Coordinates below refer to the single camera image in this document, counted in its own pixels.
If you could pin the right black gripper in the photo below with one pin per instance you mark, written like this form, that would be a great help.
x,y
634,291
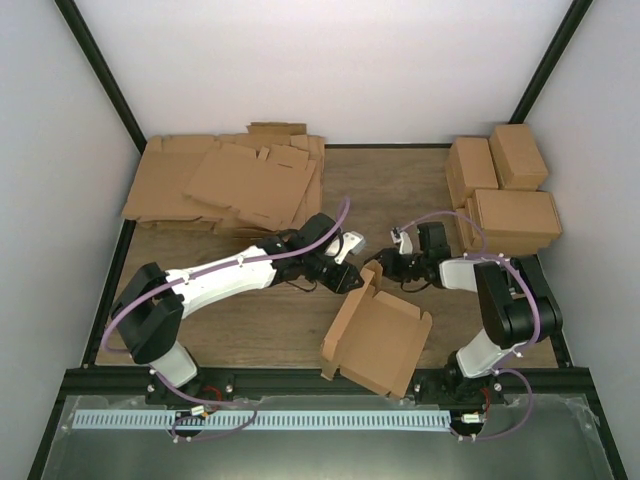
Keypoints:
x,y
389,264

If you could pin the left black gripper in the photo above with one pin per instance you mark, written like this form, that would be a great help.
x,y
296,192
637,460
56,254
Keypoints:
x,y
338,284

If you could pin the cardboard box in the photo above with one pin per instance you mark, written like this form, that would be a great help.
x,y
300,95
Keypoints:
x,y
376,338

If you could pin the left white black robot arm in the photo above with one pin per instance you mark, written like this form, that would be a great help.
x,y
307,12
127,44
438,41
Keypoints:
x,y
150,310

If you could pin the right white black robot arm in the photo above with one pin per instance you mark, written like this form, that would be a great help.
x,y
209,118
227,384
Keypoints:
x,y
516,304

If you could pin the folded box front bottom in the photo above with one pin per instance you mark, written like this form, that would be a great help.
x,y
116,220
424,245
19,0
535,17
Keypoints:
x,y
471,242

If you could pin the folded box front top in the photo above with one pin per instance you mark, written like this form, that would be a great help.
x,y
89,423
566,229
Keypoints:
x,y
511,213

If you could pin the folded box back middle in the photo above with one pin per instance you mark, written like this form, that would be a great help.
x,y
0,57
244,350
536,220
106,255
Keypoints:
x,y
469,166

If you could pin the folded box back right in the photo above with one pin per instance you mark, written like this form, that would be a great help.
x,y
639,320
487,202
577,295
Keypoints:
x,y
517,160

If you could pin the stack of flat cardboard sheets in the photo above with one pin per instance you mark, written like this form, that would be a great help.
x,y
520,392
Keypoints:
x,y
266,179

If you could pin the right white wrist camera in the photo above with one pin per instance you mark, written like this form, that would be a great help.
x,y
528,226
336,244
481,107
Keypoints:
x,y
401,241

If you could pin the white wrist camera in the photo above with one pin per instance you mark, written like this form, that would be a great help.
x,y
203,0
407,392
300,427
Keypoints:
x,y
346,243
401,241

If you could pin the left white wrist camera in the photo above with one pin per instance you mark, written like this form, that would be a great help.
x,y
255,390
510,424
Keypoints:
x,y
346,243

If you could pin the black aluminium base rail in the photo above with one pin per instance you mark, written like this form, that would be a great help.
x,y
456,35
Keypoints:
x,y
427,386

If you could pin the light blue slotted cable duct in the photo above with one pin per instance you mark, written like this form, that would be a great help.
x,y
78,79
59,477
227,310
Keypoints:
x,y
279,420

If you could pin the right black frame post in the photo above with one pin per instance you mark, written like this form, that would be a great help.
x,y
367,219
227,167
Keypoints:
x,y
561,39

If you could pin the black frame post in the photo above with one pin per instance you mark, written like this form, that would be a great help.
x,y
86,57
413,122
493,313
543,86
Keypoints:
x,y
93,54
561,39

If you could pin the left black frame post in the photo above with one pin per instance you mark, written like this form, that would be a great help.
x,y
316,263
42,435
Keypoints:
x,y
93,54

